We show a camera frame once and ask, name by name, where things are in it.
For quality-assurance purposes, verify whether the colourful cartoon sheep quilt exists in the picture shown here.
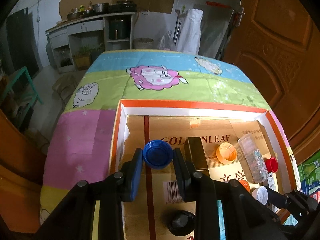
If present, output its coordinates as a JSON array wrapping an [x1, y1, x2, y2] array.
[[39, 49, 302, 227]]

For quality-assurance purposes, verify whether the black round cap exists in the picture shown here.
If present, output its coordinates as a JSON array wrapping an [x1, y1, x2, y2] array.
[[165, 210, 195, 237]]

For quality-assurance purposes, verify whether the brown wooden door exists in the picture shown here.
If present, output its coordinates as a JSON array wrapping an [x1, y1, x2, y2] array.
[[223, 0, 319, 163]]

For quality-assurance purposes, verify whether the orange rimmed cardboard tray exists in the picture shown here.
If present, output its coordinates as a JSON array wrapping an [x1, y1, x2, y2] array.
[[110, 99, 300, 239]]

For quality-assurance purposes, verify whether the dark orange bottle cap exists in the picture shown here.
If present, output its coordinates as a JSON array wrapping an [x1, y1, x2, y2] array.
[[238, 179, 251, 193]]

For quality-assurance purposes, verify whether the colourful beverage carton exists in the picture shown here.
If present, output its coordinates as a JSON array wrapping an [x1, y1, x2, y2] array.
[[298, 151, 320, 203]]

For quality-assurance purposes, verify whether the light orange bottle cap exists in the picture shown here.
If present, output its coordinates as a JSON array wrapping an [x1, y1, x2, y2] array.
[[216, 142, 238, 165]]

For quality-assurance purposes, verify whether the grey kitchen counter cabinet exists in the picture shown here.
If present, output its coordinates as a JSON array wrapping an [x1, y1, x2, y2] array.
[[46, 12, 136, 74]]

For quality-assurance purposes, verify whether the steel cooking pot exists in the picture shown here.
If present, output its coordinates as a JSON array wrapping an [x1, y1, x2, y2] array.
[[92, 3, 109, 14]]

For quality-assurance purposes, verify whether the red bottle cap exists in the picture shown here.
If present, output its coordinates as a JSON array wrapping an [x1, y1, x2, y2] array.
[[264, 157, 279, 173]]

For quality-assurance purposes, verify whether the woven waste basket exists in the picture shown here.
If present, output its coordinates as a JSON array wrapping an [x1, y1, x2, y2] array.
[[133, 37, 154, 49]]

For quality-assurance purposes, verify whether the gold rectangular box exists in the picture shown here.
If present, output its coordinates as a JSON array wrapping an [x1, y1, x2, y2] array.
[[184, 137, 210, 176]]

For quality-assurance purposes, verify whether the green metal stool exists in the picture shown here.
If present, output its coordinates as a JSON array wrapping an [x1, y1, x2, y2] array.
[[1, 66, 43, 123]]

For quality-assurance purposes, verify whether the blue bottle cap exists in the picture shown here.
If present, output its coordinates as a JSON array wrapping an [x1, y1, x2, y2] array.
[[143, 140, 173, 170]]

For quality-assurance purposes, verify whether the teal rectangular box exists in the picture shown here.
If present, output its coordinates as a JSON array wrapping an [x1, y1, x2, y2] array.
[[217, 200, 226, 240]]

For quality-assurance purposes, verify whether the clear patterned rectangular box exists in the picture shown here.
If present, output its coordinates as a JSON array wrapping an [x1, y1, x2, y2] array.
[[238, 133, 268, 184]]

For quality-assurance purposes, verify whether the orange door frame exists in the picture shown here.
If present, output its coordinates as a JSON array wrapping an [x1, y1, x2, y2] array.
[[1, 113, 46, 233]]

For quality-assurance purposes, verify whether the white bottle cap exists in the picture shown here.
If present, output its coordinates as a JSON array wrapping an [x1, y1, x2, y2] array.
[[252, 186, 268, 205]]

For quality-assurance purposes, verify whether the white rolled plastic sheet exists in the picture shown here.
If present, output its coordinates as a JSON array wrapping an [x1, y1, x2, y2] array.
[[176, 9, 203, 55]]

